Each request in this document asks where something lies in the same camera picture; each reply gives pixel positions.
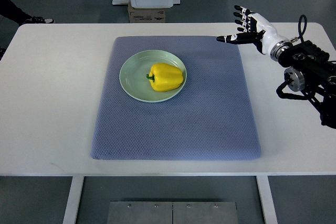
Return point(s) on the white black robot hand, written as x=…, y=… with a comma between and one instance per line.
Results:
x=255, y=29

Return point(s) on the yellow bell pepper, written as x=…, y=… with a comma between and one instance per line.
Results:
x=164, y=77

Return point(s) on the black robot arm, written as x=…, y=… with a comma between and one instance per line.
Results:
x=309, y=74

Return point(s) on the light green plate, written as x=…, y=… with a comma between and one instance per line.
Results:
x=133, y=75

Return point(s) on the blue-grey quilted mat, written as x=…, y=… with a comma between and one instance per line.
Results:
x=210, y=119

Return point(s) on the cardboard box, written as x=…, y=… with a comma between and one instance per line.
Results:
x=146, y=15

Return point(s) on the right white table leg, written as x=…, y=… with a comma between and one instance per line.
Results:
x=266, y=199

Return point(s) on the white table leg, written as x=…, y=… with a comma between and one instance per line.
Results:
x=266, y=199
x=73, y=201

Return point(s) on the black white sneaker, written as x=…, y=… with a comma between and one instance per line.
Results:
x=38, y=20

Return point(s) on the left white table leg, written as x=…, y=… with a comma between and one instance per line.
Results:
x=73, y=201

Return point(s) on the person in dark clothes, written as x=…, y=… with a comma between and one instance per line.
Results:
x=12, y=12

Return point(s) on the grey metal base plate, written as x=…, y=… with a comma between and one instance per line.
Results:
x=172, y=212

